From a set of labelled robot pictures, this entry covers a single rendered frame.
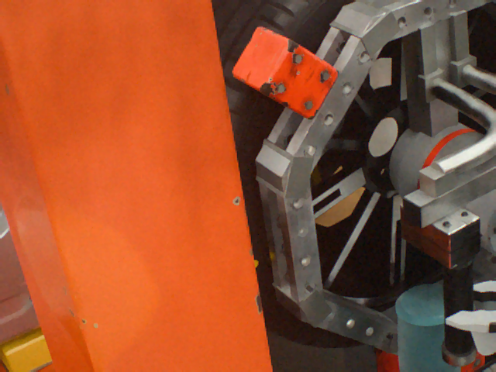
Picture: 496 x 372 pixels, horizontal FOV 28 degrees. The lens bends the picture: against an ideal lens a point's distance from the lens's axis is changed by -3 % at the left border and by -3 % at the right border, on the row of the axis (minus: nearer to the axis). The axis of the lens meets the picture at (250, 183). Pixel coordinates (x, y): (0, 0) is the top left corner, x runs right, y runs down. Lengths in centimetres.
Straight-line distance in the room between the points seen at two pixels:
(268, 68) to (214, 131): 41
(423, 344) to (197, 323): 57
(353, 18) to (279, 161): 20
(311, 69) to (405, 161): 25
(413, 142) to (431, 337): 26
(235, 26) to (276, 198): 23
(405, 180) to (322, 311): 21
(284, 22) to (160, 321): 55
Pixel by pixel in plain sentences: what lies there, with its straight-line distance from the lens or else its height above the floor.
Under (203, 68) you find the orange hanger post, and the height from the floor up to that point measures 128.
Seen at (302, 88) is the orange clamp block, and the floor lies 106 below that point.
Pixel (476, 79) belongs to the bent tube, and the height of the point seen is 100.
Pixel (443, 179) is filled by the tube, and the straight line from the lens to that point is 112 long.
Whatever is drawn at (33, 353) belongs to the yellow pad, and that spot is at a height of 71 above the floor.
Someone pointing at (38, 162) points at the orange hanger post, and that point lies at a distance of 71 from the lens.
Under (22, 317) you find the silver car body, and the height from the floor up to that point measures 78.
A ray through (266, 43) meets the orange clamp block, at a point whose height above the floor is 112.
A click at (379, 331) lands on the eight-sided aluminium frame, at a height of 65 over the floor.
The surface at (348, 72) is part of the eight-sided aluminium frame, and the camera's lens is 123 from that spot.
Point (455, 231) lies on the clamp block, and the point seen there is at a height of 95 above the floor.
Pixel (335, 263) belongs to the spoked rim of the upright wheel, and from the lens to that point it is 150.
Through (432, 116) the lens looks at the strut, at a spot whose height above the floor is 95.
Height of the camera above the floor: 159
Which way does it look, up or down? 31 degrees down
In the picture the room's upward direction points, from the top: 9 degrees counter-clockwise
